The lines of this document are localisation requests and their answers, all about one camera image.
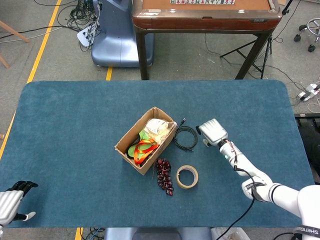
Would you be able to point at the teal fabric table mat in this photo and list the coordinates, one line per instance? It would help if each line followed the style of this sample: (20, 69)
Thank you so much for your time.
(62, 150)

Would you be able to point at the row of face-up mahjong tiles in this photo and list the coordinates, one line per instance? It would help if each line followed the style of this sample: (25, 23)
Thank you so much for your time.
(202, 1)

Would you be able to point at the yellow packing tape roll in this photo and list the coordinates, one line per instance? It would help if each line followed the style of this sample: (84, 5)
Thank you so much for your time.
(179, 181)

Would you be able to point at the grey-blue own robot torso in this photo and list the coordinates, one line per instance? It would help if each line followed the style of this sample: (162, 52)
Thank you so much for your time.
(155, 235)

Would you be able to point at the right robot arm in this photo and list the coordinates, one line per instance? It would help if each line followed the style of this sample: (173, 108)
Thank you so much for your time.
(287, 197)

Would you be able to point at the white power strip red switch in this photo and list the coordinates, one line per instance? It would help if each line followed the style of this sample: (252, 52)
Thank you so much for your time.
(307, 92)

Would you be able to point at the wooden easel frame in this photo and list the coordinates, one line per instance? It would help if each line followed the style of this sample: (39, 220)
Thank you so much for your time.
(17, 33)

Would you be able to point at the cardboard box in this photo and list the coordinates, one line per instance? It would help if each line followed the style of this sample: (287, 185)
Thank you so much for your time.
(147, 167)

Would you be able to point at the brown mahjong table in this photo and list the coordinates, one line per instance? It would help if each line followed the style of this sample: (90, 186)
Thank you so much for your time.
(200, 22)

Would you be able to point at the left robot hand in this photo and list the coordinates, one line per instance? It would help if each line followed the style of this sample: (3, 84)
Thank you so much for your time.
(8, 205)

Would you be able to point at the white crumpled plastic bag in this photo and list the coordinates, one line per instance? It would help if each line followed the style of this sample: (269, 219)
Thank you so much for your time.
(225, 235)

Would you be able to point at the black equipment case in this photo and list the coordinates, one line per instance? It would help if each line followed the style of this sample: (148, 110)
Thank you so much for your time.
(310, 140)

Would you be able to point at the clear bag of yellow snacks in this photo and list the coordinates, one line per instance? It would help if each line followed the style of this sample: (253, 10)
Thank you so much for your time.
(157, 128)

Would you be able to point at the dark red grape bunch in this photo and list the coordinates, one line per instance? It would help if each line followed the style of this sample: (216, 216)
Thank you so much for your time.
(163, 175)

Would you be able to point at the green foam pieces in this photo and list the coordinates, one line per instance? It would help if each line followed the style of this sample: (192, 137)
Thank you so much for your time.
(143, 136)

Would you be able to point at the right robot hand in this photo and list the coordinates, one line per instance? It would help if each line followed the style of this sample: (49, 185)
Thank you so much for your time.
(213, 132)

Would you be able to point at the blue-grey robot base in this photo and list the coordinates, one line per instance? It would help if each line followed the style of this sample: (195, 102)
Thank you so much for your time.
(117, 42)

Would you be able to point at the black tripod stand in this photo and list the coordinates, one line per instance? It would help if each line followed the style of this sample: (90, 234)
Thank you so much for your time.
(252, 62)

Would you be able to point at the chrome rolling stool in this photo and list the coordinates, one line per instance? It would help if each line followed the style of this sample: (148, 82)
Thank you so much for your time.
(313, 26)

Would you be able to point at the white power strip with plugs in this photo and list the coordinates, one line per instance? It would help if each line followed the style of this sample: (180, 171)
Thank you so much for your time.
(83, 36)

